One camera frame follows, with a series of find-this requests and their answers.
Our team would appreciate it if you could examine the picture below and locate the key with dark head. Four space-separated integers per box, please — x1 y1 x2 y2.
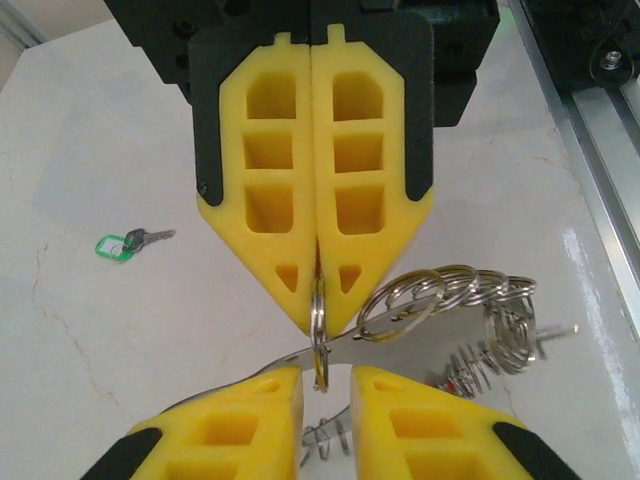
122 227 178 253

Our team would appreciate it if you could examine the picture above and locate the green plastic key tag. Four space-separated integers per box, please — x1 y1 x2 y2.
94 233 138 263

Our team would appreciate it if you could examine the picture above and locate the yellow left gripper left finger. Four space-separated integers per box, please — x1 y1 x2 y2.
79 364 305 480

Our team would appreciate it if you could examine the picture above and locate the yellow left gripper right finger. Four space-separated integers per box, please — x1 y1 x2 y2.
349 363 584 480

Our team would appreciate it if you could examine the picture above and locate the small steel split ring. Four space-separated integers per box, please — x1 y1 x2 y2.
308 276 332 395

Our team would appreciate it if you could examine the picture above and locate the aluminium side frame rail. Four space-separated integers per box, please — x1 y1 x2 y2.
0 0 51 51

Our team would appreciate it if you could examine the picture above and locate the yellow toy with wire whisk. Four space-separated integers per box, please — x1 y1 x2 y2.
162 264 581 469

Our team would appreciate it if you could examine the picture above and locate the long aluminium frame rail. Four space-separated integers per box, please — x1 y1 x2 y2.
504 0 640 315

